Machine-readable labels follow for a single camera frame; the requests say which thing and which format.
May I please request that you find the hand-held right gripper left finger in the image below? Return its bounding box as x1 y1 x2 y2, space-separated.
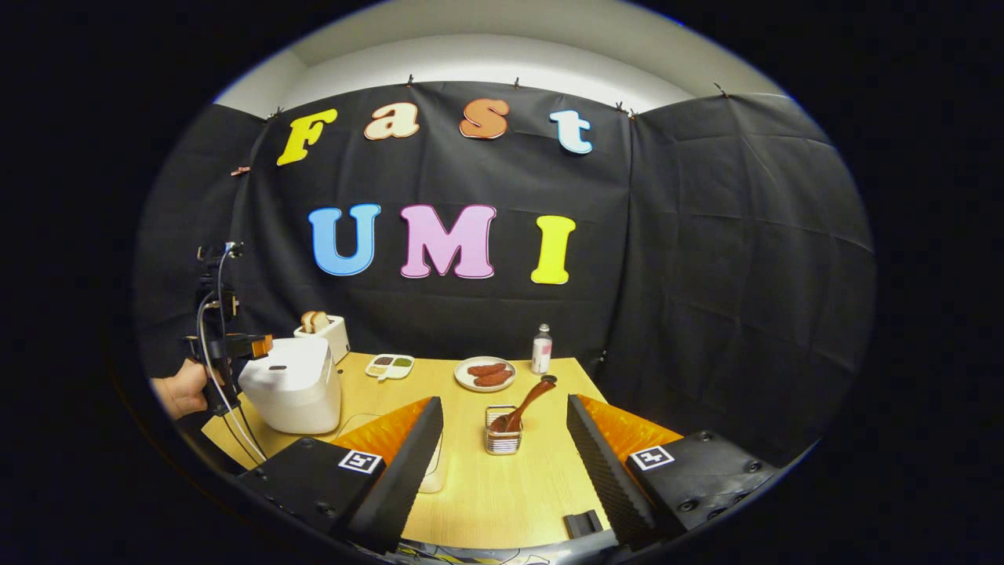
235 396 445 555

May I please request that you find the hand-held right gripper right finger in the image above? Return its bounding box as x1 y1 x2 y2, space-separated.
566 394 785 550

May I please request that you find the white rice cooker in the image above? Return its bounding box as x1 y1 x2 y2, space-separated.
238 337 343 435

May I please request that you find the metal wire chopstick holder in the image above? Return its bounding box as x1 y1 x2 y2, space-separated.
484 405 524 456

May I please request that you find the brown wooden spoon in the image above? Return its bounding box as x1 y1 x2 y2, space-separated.
489 377 556 434

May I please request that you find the white toaster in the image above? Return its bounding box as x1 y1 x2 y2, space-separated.
294 315 351 365

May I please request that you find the white round plate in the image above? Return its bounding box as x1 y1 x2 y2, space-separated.
454 356 517 393

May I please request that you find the white divided dish with beans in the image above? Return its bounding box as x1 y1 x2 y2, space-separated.
365 354 415 383

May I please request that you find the small bottle with pink label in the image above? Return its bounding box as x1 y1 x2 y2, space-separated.
531 323 554 375

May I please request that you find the black backdrop cloth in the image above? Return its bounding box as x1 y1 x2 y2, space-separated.
133 81 878 472

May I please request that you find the row of black cloth clips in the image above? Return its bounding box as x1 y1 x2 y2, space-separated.
267 74 729 122

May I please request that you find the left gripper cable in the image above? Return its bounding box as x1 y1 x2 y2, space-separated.
196 245 267 464

